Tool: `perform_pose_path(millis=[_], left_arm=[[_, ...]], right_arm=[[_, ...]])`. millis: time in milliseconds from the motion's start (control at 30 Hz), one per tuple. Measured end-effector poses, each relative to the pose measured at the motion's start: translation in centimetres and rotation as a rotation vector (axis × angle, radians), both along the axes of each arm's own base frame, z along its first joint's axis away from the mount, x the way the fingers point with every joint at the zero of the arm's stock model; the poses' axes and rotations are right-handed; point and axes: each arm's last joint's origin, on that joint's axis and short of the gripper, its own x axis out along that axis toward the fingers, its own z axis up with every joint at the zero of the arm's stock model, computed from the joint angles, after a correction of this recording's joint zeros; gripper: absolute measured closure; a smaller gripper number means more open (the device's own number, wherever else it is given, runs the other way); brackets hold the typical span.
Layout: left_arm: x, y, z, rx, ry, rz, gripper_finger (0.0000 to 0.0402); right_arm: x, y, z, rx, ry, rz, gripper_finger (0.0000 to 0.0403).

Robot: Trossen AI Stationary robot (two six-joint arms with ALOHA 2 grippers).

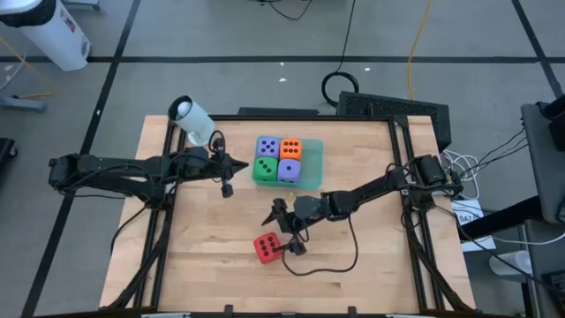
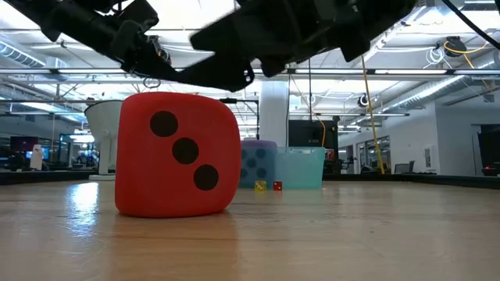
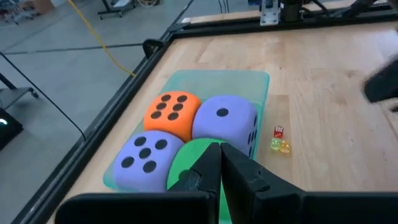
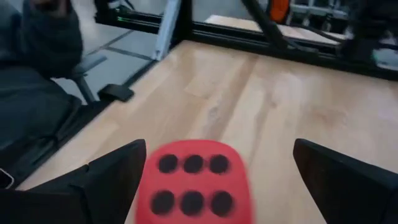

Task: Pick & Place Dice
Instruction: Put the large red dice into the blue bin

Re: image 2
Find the red foam die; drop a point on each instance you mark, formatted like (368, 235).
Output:
(176, 156)

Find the tiny yellow die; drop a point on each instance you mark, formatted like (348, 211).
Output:
(260, 186)

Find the black computer case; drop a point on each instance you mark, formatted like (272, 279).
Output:
(308, 134)

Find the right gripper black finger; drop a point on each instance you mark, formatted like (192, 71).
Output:
(234, 33)

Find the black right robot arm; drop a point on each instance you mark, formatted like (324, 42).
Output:
(390, 19)

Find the black aluminium table frame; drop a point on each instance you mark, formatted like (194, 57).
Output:
(429, 179)

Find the purple foam die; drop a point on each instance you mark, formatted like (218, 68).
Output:
(258, 164)

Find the black background rig frame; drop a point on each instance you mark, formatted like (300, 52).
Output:
(228, 100)

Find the teal translucent plastic bin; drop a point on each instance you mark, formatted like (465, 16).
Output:
(301, 168)

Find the white bottle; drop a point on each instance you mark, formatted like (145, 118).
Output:
(37, 158)

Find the tiny red die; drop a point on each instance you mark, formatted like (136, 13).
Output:
(277, 186)

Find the dark computer monitor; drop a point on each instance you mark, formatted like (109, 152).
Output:
(23, 143)

